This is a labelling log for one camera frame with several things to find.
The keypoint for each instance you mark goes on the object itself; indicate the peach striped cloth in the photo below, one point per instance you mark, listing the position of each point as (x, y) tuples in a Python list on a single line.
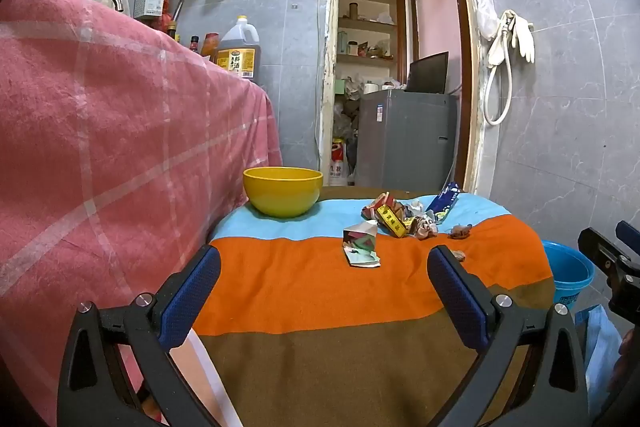
[(210, 387)]

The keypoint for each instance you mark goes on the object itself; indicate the long blue snack wrapper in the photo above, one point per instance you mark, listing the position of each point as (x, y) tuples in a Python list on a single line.
[(442, 202)]

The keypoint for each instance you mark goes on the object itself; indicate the black monitor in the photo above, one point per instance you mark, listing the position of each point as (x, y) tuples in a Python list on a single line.
[(430, 74)]

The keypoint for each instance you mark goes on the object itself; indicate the white red sack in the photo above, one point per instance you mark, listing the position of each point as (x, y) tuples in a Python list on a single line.
[(338, 164)]

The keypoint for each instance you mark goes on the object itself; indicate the green box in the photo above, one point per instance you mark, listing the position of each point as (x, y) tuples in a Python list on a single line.
[(341, 87)]

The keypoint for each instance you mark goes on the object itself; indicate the small pale scrap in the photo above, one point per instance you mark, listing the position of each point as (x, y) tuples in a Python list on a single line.
[(459, 255)]

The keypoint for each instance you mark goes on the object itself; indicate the pink plaid cloth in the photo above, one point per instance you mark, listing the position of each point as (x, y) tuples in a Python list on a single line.
[(100, 132)]

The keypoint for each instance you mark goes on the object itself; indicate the brown scrap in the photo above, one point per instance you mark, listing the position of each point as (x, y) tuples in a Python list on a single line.
[(459, 232)]

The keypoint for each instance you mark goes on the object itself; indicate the person's right hand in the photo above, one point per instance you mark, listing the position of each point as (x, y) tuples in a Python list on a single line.
[(630, 352)]

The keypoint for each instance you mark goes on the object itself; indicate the blue plastic bucket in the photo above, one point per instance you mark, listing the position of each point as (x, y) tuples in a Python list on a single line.
[(567, 269)]

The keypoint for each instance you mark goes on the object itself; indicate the pile of plastic bags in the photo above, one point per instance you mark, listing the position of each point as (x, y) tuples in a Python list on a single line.
[(345, 119)]

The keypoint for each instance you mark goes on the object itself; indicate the grey fridge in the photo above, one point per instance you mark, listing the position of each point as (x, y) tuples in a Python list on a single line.
[(407, 139)]

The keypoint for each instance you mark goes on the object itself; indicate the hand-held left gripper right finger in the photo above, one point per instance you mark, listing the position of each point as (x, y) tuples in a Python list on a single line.
[(457, 294)]

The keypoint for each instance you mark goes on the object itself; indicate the dark sauce bottle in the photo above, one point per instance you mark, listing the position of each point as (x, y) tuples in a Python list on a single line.
[(194, 45), (172, 32)]

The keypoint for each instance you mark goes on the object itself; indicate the pinkish wrapper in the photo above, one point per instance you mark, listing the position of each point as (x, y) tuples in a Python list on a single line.
[(425, 227)]

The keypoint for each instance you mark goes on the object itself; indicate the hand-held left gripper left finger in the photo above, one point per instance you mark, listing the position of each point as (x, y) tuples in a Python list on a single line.
[(192, 292)]

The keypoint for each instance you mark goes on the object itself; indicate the orange sauce bottle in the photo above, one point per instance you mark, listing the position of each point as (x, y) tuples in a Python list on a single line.
[(210, 47)]

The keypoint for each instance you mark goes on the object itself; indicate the striped orange blue brown blanket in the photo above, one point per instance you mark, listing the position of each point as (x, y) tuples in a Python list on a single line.
[(325, 287)]

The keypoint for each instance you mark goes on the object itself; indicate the large cooking oil jug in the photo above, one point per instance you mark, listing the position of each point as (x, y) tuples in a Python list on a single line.
[(239, 52)]

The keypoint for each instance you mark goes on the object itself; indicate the white utensil holder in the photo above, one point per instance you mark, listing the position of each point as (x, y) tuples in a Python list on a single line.
[(149, 6)]

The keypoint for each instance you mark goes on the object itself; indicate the blue plastic bag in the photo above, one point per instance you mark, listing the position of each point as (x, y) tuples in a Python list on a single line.
[(597, 347)]

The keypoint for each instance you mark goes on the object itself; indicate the pale rubber gloves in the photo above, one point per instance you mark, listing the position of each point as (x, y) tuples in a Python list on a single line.
[(522, 34)]

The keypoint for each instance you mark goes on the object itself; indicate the wooden door frame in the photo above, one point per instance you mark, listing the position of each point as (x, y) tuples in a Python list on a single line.
[(467, 57)]

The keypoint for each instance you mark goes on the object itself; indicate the yellow bowl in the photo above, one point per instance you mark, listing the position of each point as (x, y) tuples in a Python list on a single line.
[(282, 192)]

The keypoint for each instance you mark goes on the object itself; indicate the crumpled white green wrapper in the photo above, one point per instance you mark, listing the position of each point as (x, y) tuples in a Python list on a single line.
[(361, 244)]

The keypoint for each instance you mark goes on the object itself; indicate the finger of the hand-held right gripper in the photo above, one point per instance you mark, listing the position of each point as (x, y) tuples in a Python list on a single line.
[(600, 252), (629, 234)]

